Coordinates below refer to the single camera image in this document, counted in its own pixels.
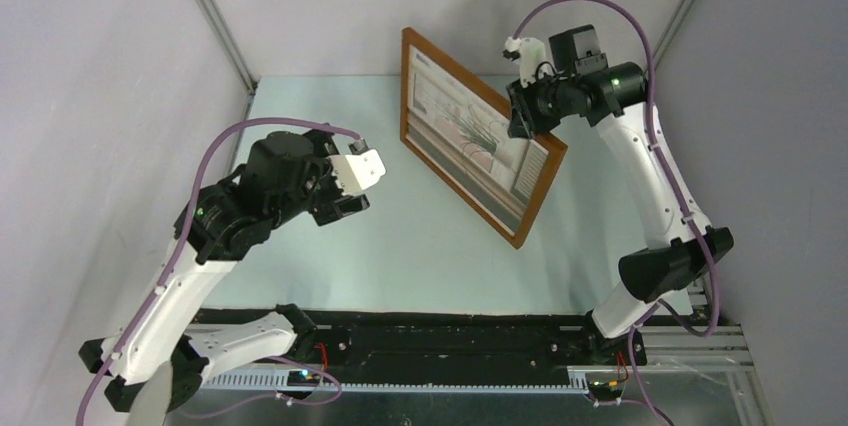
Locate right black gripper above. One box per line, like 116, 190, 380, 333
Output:
506, 70, 576, 140

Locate window plant photo print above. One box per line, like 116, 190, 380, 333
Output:
406, 46, 549, 237

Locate wooden picture frame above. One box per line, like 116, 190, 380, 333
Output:
400, 27, 567, 249

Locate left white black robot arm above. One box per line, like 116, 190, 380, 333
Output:
79, 129, 386, 413

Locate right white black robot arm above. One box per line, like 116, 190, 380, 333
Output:
503, 25, 734, 364

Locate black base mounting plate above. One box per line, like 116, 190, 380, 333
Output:
192, 306, 648, 386

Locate right aluminium corner profile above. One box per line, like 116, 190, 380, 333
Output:
649, 0, 727, 70

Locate aluminium corner profile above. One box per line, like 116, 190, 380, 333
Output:
649, 0, 727, 70
194, 0, 258, 96

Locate left aluminium corner profile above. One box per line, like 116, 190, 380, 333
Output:
194, 0, 258, 96

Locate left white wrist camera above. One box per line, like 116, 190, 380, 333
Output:
329, 139, 387, 196

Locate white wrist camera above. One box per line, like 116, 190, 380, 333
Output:
329, 139, 387, 196
503, 37, 548, 88

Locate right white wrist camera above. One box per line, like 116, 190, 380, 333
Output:
503, 37, 548, 88

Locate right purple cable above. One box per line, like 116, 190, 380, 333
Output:
511, 0, 722, 426

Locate purple cable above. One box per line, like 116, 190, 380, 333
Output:
74, 117, 364, 426
511, 0, 722, 426

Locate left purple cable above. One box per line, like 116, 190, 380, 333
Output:
74, 117, 364, 426

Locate grey slotted cable duct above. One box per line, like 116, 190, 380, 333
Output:
201, 369, 589, 395

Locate front aluminium rail frame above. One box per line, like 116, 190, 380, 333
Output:
153, 323, 757, 375

